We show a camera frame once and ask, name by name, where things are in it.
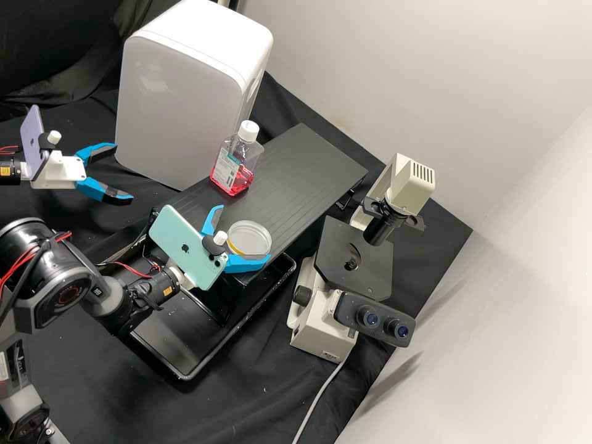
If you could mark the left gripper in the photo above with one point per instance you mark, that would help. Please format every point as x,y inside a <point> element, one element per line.
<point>62,172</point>

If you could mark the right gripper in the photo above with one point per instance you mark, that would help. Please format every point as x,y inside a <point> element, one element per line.
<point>183,279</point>

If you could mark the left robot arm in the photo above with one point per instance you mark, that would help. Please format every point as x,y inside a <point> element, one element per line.
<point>10,170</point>

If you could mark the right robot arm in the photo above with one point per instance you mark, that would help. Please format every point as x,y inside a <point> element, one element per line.
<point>55,277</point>

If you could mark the petri dish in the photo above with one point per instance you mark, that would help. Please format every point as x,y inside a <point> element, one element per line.
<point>250,238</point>

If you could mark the red liquid bottle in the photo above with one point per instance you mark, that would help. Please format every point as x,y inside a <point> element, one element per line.
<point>233,169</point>

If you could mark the black platform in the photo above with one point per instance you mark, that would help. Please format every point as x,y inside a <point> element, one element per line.
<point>286,185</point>

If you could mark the black tray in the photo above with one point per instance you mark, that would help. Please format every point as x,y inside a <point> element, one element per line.
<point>194,351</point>

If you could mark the white box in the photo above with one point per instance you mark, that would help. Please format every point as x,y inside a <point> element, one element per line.
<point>185,92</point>

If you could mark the cream microscope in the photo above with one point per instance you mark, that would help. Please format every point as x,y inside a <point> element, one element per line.
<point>319,333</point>

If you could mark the right wrist camera phone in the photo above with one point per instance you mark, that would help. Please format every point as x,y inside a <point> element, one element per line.
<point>185,245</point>

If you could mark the wrist camera phone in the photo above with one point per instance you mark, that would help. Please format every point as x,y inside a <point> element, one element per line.
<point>31,138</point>
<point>185,245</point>

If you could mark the left wrist camera phone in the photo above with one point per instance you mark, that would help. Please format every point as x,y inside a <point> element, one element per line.
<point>31,138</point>

